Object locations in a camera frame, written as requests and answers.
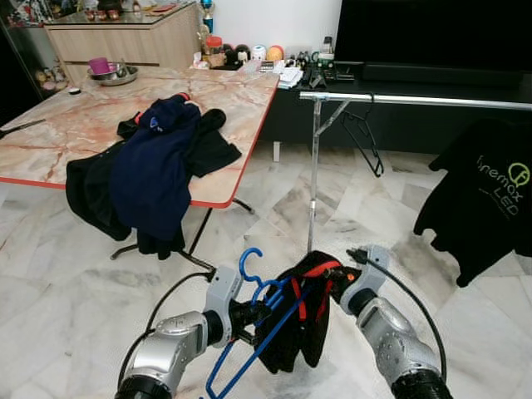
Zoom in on blue plastic hanger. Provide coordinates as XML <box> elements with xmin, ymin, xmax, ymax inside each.
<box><xmin>202</xmin><ymin>247</ymin><xmax>329</xmax><ymax>399</ymax></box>

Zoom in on black shirt with red stripes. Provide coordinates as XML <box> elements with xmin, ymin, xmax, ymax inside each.
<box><xmin>254</xmin><ymin>249</ymin><xmax>343</xmax><ymax>375</ymax></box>

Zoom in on navy blue polo shirt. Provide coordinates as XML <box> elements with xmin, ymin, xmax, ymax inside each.
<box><xmin>110</xmin><ymin>93</ymin><xmax>203</xmax><ymax>242</ymax></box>

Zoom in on black television console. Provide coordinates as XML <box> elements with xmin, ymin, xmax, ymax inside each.
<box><xmin>262</xmin><ymin>62</ymin><xmax>532</xmax><ymax>160</ymax></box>

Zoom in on silver metal clothes rack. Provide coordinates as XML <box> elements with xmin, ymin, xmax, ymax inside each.
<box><xmin>299</xmin><ymin>91</ymin><xmax>532</xmax><ymax>255</ymax></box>

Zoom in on stack of white papers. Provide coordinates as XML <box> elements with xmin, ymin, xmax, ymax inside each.
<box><xmin>259</xmin><ymin>60</ymin><xmax>305</xmax><ymax>90</ymax></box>

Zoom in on white green bottle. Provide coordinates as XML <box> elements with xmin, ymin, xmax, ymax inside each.
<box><xmin>320</xmin><ymin>36</ymin><xmax>335</xmax><ymax>66</ymax></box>

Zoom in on marble pattern folding table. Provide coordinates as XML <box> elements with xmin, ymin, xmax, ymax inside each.
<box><xmin>0</xmin><ymin>66</ymin><xmax>280</xmax><ymax>273</ymax></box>

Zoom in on black flat screen television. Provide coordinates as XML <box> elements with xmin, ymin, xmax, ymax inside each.
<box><xmin>334</xmin><ymin>0</ymin><xmax>532</xmax><ymax>71</ymax></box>

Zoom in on red lidded jar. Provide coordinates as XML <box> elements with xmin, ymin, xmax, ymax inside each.
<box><xmin>204</xmin><ymin>35</ymin><xmax>225</xmax><ymax>67</ymax></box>

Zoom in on steel bowl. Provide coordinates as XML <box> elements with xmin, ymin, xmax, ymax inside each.
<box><xmin>87</xmin><ymin>65</ymin><xmax>140</xmax><ymax>86</ymax></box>

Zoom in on purple cup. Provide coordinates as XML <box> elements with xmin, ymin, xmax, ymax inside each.
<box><xmin>89</xmin><ymin>57</ymin><xmax>113</xmax><ymax>76</ymax></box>

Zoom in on gold and blue trophy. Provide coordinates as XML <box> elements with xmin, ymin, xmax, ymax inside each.
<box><xmin>199</xmin><ymin>0</ymin><xmax>215</xmax><ymax>34</ymax></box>

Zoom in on light wood sideboard cabinet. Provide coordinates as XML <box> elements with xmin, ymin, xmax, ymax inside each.
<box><xmin>43</xmin><ymin>4</ymin><xmax>203</xmax><ymax>80</ymax></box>

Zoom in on thin black rod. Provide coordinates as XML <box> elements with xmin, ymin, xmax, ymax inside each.
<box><xmin>0</xmin><ymin>119</ymin><xmax>47</xmax><ymax>139</ymax></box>

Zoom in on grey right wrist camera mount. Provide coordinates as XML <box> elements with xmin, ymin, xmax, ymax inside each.
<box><xmin>339</xmin><ymin>244</ymin><xmax>391</xmax><ymax>315</ymax></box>

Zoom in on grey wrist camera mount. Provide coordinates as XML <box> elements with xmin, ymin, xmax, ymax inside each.
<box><xmin>339</xmin><ymin>244</ymin><xmax>391</xmax><ymax>315</ymax></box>
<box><xmin>205</xmin><ymin>264</ymin><xmax>244</xmax><ymax>333</ymax></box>

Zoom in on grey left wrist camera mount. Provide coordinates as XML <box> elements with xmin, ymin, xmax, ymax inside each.
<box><xmin>205</xmin><ymin>264</ymin><xmax>244</xmax><ymax>333</ymax></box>

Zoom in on black wire hanger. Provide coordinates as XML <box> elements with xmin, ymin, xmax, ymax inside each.
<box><xmin>341</xmin><ymin>93</ymin><xmax>386</xmax><ymax>178</ymax></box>

